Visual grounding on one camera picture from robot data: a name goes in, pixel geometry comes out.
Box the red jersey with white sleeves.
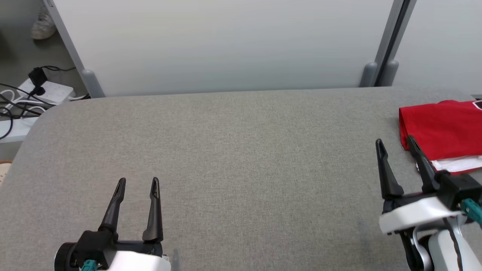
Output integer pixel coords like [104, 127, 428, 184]
[398, 100, 482, 175]

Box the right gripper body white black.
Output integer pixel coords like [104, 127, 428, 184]
[378, 194, 464, 236]

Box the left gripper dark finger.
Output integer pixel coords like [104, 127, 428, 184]
[142, 177, 164, 242]
[99, 178, 127, 241]

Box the looped black cable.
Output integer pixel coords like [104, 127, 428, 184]
[0, 107, 40, 140]

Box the wide white power strip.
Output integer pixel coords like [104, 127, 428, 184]
[17, 78, 74, 105]

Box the black power adapter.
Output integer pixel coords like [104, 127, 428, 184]
[28, 67, 47, 87]

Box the white sneaker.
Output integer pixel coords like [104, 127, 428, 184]
[31, 6, 57, 40]

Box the right teal cable connector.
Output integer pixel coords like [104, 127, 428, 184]
[461, 199, 482, 226]

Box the grey partition post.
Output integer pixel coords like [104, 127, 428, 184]
[43, 0, 106, 98]
[360, 0, 405, 88]
[378, 0, 418, 87]

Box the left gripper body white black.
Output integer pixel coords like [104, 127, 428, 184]
[100, 241, 172, 271]

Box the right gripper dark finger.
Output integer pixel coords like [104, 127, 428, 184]
[375, 139, 404, 200]
[407, 135, 440, 194]

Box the beige perforated basket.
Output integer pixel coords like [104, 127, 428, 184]
[0, 161, 12, 186]

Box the white partition panel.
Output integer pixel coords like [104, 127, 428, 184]
[392, 0, 482, 95]
[51, 0, 396, 97]

